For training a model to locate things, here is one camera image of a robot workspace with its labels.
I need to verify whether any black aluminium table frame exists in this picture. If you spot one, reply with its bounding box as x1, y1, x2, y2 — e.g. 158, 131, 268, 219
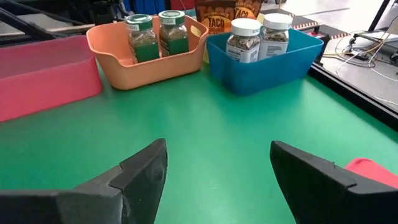
307, 62, 398, 132

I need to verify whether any orange plastic bin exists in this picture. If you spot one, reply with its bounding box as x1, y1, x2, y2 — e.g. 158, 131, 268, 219
86, 15, 210, 91

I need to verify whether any blue plastic bin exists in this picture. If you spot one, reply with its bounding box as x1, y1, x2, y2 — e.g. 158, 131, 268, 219
206, 28, 325, 96

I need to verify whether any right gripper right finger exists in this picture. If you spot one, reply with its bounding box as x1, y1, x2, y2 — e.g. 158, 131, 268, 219
269, 140, 398, 224

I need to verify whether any green table mat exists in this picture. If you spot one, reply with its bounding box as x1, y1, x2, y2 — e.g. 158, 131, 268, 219
0, 62, 398, 224

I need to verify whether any taco seasoning mix pouch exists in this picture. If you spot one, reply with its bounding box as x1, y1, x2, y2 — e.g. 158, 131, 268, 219
195, 0, 237, 34
234, 0, 264, 19

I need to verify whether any pink plastic bin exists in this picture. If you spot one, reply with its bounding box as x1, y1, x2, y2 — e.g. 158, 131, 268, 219
0, 34, 103, 123

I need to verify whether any green-lid oregano jar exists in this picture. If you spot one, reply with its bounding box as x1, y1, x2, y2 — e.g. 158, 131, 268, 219
124, 14, 161, 63
157, 10, 190, 58

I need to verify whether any pink spice container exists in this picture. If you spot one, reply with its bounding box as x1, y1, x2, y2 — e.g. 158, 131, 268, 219
345, 157, 398, 189

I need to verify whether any white-lid spice jar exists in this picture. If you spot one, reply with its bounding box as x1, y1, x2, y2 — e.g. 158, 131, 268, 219
226, 17, 262, 64
257, 12, 294, 62

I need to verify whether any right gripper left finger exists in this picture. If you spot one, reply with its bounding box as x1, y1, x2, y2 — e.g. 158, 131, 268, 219
0, 138, 169, 224

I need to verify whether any black crate with red top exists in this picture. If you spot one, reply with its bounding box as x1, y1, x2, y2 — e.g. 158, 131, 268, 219
300, 27, 331, 65

